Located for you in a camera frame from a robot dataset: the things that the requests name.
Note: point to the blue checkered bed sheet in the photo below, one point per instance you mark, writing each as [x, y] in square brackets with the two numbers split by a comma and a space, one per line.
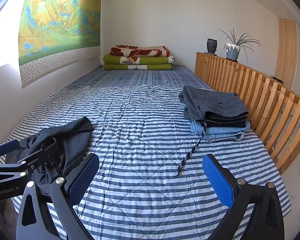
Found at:
[140, 80]

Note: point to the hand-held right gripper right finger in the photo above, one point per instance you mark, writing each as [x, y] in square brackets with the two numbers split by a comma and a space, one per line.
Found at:
[218, 180]

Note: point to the small dark object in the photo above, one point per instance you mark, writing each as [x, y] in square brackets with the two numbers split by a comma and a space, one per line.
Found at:
[277, 79]

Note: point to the dark navy pants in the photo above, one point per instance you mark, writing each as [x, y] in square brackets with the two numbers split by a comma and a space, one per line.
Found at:
[72, 140]

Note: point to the green patterned folded blanket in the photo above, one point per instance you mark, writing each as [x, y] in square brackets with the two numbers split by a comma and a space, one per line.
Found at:
[152, 67]
[115, 60]

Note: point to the brown plant pot saucer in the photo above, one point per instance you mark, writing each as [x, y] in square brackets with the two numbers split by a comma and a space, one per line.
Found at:
[232, 60]

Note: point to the landscape wall tapestry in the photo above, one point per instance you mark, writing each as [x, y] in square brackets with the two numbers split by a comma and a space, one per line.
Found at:
[60, 17]

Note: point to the blue striped quilt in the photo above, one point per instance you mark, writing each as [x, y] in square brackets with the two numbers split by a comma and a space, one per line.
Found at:
[140, 130]

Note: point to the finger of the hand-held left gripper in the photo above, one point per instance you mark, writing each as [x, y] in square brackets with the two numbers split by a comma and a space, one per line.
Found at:
[5, 147]
[42, 157]

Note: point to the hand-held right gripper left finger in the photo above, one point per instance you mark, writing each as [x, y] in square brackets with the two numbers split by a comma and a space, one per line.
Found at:
[81, 180]

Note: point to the dark speckled vase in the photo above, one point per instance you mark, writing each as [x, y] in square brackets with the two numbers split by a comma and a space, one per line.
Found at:
[212, 45]

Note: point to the red floral folded blanket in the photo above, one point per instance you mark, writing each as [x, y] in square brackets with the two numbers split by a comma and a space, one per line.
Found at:
[140, 51]

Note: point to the wooden slat railing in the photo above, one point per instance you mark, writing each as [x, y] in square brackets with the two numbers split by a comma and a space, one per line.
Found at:
[227, 75]

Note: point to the black folded pants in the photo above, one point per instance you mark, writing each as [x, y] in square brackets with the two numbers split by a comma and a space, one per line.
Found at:
[230, 123]

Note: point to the wooden cabinet panel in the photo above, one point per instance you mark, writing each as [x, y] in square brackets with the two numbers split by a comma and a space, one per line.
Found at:
[286, 55]

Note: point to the spider plant in white pot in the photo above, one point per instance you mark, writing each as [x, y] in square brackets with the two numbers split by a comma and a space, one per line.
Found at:
[232, 51]

